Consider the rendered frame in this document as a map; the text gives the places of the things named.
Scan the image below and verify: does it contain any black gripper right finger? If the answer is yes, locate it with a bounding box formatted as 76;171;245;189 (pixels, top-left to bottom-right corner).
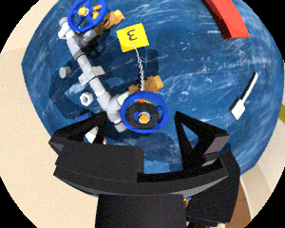
174;111;230;170

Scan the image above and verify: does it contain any white hex nut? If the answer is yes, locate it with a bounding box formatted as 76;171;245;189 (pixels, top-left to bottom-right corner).
80;92;93;106

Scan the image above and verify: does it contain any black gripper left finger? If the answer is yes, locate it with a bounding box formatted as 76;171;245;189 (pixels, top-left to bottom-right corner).
52;111;108;143

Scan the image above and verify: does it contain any yellow tag with metal chain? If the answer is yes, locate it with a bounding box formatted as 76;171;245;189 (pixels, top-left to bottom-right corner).
117;23;149;91

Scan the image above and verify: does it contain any red rectangular block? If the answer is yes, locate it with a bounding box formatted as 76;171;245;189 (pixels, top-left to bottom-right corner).
202;0;249;39

